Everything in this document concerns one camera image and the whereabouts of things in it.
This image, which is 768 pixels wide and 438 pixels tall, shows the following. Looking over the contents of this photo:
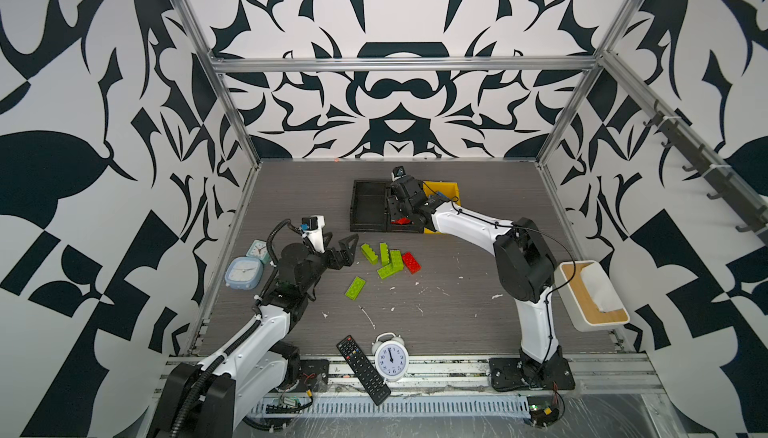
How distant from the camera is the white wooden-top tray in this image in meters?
0.80

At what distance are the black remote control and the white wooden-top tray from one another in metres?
0.54

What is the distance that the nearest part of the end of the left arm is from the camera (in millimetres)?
630

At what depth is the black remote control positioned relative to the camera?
715 mm
